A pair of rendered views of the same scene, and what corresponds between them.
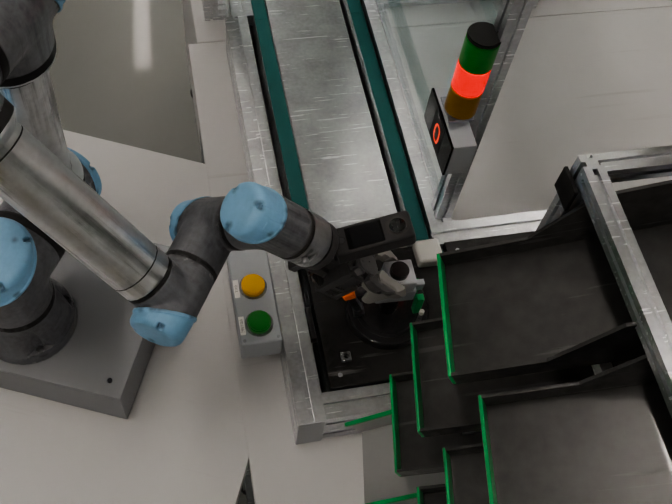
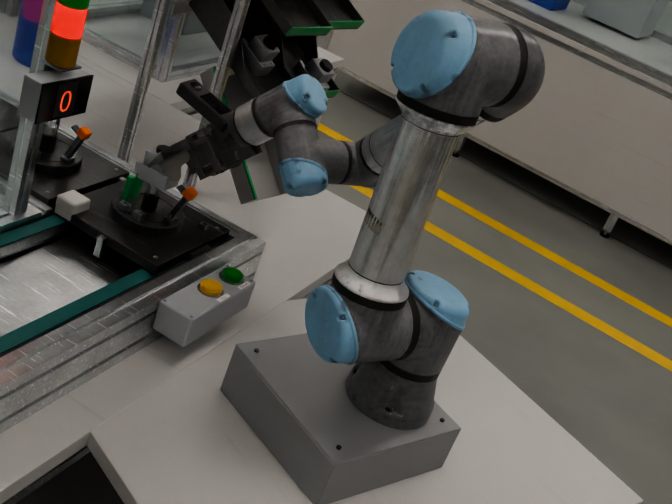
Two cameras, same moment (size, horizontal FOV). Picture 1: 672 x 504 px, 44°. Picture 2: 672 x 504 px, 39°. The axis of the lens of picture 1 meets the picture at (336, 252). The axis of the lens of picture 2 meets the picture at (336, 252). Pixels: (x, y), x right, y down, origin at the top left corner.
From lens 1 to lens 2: 2.10 m
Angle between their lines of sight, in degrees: 89
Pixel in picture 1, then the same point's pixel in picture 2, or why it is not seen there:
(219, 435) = (292, 318)
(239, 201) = (314, 91)
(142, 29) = not seen: outside the picture
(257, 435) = (269, 301)
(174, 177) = (134, 446)
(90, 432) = not seen: hidden behind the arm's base
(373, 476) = (263, 189)
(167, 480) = not seen: hidden behind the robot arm
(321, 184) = (47, 306)
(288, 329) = (216, 263)
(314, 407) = (247, 238)
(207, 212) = (314, 137)
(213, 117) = (20, 455)
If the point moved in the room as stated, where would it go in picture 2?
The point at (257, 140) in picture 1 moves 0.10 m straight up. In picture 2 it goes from (64, 342) to (78, 288)
